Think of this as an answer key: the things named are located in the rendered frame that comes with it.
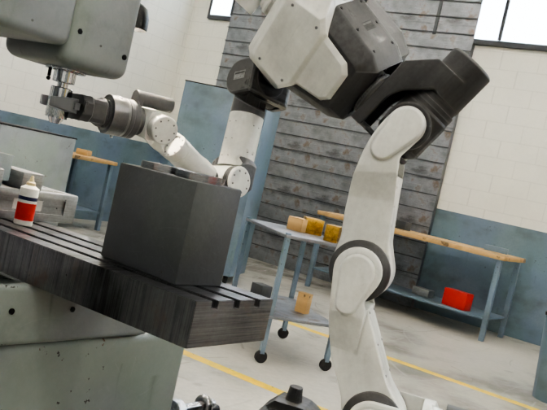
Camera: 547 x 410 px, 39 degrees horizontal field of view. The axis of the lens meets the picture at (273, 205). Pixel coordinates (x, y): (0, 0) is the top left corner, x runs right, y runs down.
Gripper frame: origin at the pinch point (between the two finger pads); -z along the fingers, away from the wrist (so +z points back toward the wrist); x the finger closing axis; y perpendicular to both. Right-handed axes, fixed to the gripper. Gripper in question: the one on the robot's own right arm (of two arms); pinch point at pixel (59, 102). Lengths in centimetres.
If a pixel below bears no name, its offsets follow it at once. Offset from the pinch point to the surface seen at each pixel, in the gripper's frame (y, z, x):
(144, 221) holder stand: 18.5, 7.2, 34.5
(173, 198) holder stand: 13.0, 8.6, 40.8
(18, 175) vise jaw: 17.8, -1.3, -11.8
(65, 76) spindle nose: -5.7, -0.6, 2.3
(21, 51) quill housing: -8.5, -9.8, -0.2
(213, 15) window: -189, 511, -812
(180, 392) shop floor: 126, 153, -159
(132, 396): 63, 29, 7
